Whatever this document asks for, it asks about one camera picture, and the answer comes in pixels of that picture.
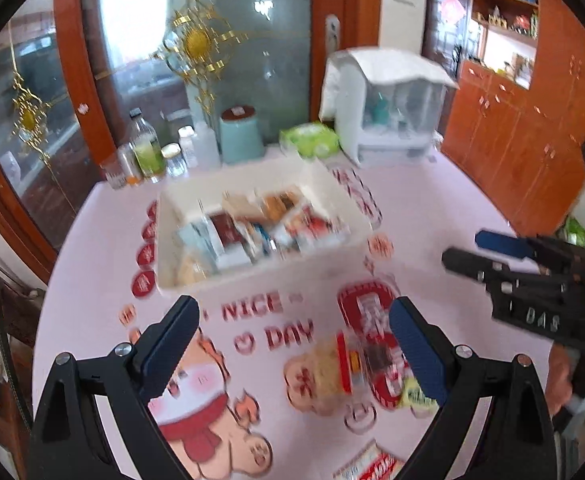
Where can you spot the glass jar white lid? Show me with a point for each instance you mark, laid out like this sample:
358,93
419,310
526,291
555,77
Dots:
174,161

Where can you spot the clear drinking glass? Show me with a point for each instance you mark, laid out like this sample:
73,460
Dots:
112,175

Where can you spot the teal cup with lid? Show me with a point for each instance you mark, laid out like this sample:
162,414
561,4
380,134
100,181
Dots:
240,136

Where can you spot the light blue snack packets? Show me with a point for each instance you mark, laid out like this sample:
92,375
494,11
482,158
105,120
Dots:
198,245

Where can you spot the white cosmetic organizer case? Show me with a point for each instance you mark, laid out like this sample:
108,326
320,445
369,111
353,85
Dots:
387,110

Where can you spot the small clear bottle white cap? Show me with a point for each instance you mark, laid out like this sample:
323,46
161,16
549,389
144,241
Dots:
187,147

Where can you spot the orange wooden cabinet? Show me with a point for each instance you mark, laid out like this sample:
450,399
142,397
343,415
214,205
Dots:
517,145

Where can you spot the red white snack packet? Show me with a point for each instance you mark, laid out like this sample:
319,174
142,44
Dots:
315,225

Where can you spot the person's right hand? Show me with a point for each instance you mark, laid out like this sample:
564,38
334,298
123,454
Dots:
561,377

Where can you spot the wooden framed glass door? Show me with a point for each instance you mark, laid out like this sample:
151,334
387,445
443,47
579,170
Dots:
272,35
47,160

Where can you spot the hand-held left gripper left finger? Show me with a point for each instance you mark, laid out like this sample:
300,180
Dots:
168,355

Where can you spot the wooden display shelf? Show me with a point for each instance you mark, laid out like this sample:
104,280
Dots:
505,15

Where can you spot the red white striped packet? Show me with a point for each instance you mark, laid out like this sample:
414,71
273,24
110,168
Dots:
372,465

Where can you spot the small gold door ornament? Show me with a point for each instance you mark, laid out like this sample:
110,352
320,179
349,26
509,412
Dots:
27,117

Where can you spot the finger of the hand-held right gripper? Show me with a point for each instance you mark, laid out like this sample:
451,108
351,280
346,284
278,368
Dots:
472,265
502,245

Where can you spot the white plastic bottle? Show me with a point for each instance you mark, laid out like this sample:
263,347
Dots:
205,146

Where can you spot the pink printed tablecloth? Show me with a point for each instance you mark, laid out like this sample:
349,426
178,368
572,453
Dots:
447,200

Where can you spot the white plastic storage box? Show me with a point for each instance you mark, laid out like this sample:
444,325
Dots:
267,280

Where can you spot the large gold door ornament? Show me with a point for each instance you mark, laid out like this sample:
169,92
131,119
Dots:
197,45

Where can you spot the green drink bottle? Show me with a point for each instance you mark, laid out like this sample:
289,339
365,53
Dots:
147,150

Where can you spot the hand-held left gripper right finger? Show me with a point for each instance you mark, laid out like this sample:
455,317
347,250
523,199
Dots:
417,356

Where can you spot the brown snack packet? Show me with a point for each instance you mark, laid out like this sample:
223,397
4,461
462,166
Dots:
278,204

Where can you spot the dark wooden door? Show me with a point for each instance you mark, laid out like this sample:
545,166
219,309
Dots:
446,25

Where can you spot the green plastic bag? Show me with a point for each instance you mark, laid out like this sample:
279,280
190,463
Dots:
578,230

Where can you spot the dark red snack packet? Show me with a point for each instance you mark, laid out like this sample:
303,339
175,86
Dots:
227,234

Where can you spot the green tissue pack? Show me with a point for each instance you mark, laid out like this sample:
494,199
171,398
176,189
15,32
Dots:
310,140

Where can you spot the clear bag with red label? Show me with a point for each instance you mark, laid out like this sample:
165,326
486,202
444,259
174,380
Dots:
345,366

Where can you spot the yellow green snack packet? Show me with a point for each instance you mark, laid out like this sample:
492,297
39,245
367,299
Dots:
416,396

